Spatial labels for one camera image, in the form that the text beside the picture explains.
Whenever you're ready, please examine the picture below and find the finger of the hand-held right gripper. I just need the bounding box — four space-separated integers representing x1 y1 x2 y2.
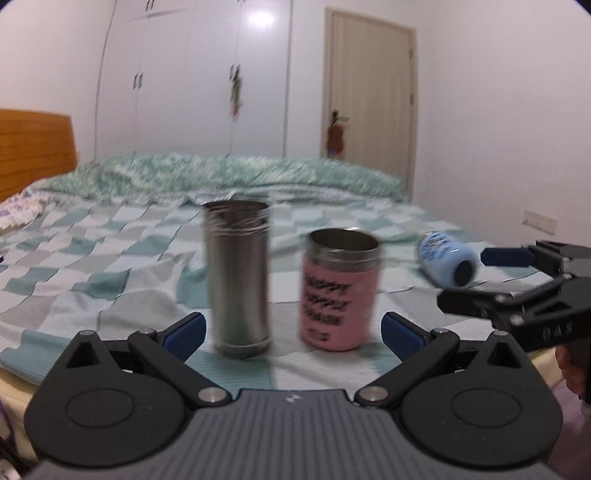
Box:
480 240 591 277
437 275 579 334

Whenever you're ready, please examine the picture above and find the brown hanging door toy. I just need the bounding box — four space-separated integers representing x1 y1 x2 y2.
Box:
325 109 352 160

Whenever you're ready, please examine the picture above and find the green checkered bed blanket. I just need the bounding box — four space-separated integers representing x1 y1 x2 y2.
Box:
0 191 591 393

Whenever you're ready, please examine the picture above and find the white wall socket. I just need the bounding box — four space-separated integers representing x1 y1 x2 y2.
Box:
522 209 558 234

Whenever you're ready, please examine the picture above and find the hanging wardrobe ornament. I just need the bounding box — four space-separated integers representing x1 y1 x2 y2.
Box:
227 64 244 119

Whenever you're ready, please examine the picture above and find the light blue printed cup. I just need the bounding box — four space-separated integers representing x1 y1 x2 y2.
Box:
416 231 481 289

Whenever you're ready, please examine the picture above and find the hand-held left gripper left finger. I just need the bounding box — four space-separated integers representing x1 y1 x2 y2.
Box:
45 312 233 409

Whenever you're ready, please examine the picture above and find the beige door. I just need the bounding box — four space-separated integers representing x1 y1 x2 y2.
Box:
320 6 419 199

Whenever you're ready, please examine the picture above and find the tall silver steel cup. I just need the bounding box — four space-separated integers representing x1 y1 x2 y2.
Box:
202 200 274 360

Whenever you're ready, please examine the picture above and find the purple floral pillow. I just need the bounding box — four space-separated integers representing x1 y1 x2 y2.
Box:
0 191 48 237

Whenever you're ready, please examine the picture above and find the green floral quilt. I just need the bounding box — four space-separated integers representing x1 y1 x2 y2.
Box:
34 151 411 205

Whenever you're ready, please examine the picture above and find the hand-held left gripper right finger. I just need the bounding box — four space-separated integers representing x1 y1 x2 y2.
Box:
353 311 540 409

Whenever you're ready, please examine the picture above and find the wooden headboard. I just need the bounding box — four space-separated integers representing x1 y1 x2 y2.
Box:
0 108 78 204

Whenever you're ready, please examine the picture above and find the pink printed steel cup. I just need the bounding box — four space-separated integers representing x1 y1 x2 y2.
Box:
298 227 382 352

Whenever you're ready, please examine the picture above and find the person's right hand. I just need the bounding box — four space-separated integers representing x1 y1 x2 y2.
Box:
555 345 585 398

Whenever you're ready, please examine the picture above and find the white wardrobe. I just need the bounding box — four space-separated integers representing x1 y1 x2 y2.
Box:
93 0 295 161

